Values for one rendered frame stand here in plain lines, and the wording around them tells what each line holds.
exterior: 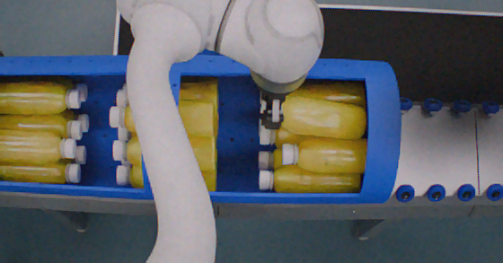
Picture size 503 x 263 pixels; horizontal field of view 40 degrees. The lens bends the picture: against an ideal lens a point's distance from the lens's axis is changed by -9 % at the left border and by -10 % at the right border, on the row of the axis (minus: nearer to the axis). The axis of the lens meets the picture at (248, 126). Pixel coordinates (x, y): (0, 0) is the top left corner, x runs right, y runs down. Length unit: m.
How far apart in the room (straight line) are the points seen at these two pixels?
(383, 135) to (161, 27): 0.55
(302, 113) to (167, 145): 0.54
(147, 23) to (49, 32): 1.85
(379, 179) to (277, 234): 1.19
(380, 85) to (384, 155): 0.13
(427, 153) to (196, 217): 0.97
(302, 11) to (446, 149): 0.84
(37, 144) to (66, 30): 1.37
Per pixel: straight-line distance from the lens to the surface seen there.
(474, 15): 2.73
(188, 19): 0.94
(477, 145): 1.72
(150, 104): 0.87
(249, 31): 0.95
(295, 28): 0.92
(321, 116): 1.35
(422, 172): 1.66
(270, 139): 1.47
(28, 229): 2.62
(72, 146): 1.44
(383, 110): 1.35
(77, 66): 1.41
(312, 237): 2.53
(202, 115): 1.36
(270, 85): 1.07
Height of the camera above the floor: 2.50
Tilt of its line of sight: 75 degrees down
